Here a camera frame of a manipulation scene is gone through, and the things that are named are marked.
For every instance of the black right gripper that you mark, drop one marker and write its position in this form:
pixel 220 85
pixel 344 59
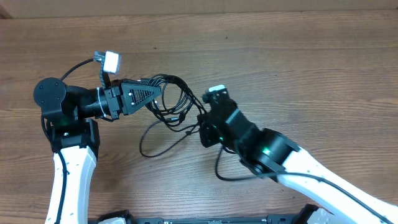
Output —
pixel 206 127

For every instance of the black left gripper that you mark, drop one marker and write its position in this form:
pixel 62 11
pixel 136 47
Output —
pixel 121 99

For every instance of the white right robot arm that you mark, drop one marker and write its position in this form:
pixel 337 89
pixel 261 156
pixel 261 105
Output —
pixel 268 153

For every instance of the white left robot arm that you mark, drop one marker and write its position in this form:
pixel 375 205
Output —
pixel 69 116

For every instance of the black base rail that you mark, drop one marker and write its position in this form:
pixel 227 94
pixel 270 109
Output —
pixel 310 214

